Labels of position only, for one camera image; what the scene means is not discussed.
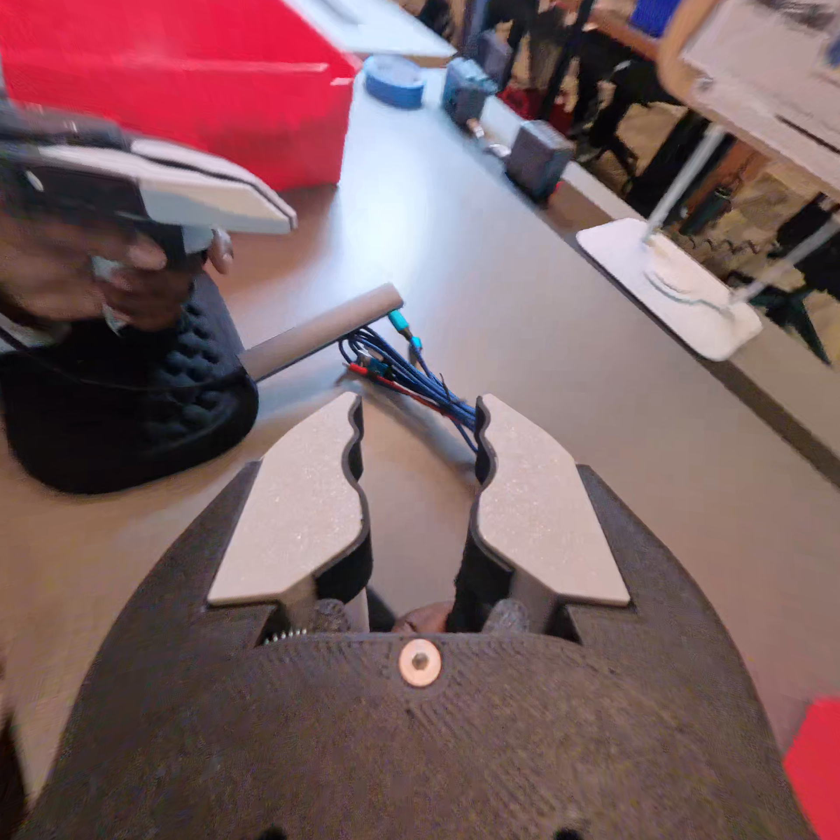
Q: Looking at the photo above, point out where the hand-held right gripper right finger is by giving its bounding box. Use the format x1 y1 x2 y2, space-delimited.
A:
451 392 632 634

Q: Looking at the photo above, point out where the blue box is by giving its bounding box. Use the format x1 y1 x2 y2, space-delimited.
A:
629 0 685 38

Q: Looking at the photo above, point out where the grey usb hub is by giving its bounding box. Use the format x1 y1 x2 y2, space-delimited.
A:
239 282 404 383

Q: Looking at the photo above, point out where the grey box device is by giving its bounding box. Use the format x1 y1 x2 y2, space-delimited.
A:
505 120 577 203
441 58 500 129

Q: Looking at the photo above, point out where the person's left hand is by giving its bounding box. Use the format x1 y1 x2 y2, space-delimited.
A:
0 213 235 332

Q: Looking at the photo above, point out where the blue tape roll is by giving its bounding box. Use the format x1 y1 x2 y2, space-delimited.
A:
363 54 427 110

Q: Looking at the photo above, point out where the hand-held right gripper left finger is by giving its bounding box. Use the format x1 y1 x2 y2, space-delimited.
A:
206 391 374 635

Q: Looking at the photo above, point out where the display screen on white stand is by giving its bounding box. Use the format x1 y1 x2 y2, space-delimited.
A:
576 0 840 363

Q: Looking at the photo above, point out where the thin red cable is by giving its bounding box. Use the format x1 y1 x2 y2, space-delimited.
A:
346 362 454 417

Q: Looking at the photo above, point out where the large red plastic bin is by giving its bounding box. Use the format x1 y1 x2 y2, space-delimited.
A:
0 0 363 193

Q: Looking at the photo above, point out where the red plastic cable bin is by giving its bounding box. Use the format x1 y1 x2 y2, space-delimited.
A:
781 697 840 840

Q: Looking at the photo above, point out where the blue braided usb-c cable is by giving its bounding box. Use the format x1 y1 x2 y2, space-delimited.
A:
338 310 480 454

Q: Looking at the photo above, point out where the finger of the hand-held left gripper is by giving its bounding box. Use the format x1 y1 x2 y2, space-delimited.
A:
130 136 298 222
39 146 293 236

